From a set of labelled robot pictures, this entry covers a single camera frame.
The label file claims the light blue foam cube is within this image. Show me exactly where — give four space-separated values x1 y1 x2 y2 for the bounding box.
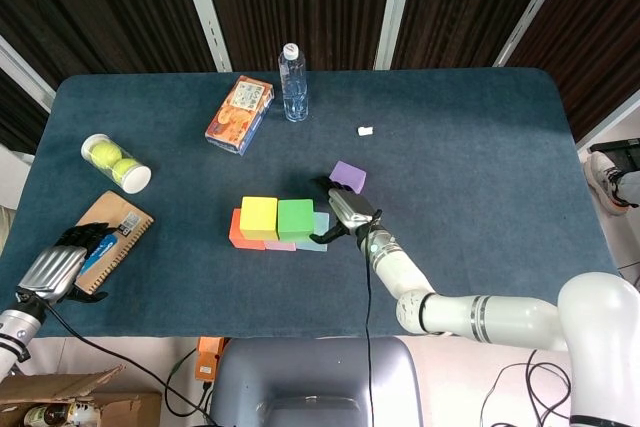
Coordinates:
294 211 331 253

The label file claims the white partition post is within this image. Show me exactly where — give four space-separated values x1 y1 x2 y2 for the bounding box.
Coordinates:
174 0 234 73
492 0 581 68
372 0 426 71
574 96 640 151
0 34 56 113

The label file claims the blue orange biscuit box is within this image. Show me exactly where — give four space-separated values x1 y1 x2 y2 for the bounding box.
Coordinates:
204 75 276 157

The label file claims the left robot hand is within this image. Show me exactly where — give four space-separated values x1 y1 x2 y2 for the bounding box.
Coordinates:
14 221 119 304

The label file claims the yellow foam cube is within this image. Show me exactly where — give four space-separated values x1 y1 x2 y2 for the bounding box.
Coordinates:
239 195 279 242

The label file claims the labelled glass bottle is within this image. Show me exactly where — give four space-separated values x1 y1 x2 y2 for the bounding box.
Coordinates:
22 400 99 427

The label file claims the white orange sneaker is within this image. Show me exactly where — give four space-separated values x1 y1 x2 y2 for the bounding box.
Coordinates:
587 150 640 218

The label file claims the yellow-green tennis ball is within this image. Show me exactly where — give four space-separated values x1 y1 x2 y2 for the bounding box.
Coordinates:
112 157 142 185
89 141 124 171

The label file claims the black right hand cable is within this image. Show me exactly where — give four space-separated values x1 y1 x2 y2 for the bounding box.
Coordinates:
362 209 384 427

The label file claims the brown cardboard box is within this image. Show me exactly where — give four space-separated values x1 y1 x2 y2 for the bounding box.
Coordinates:
0 365 164 427

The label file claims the black floor cable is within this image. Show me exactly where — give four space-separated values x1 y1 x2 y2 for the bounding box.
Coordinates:
163 346 214 419
478 349 584 427

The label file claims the green foam cube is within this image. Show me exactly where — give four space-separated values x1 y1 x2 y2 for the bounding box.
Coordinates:
276 198 316 243

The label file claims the clear plastic water bottle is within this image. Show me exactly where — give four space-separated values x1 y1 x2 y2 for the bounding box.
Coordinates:
277 42 310 123

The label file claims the blue cookie packet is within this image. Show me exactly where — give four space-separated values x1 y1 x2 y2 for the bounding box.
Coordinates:
82 231 121 276

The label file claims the orange foam cube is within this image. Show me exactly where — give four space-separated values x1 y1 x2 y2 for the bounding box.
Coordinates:
228 207 266 252

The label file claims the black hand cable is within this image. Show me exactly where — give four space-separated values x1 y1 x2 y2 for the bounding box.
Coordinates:
43 302 216 421
362 209 384 427

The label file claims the orange power strip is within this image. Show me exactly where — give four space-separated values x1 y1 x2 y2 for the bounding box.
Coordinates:
194 335 226 382

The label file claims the teal table cloth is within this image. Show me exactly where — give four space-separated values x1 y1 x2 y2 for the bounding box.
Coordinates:
0 66 631 341

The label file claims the purple foam cube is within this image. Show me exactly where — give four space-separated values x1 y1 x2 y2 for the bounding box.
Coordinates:
329 160 368 194

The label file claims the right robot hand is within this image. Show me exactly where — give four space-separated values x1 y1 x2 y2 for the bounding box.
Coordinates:
309 175 384 246

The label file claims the brown spiral notebook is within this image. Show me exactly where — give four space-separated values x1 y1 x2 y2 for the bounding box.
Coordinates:
74 190 155 296

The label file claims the black rectangular object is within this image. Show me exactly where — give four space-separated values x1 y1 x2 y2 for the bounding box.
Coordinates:
588 138 640 173

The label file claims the clear tennis ball tube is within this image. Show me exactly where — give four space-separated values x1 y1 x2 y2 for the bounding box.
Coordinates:
80 133 153 195

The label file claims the black left hand cable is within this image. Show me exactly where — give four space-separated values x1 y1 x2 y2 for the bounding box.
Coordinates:
43 302 216 421

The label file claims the grey chair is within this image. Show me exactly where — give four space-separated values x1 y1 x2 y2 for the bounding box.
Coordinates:
209 336 424 427

